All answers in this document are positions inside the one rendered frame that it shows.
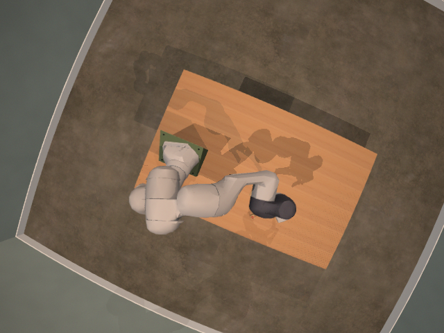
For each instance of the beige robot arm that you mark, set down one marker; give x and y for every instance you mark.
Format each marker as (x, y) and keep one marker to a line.
(202, 200)

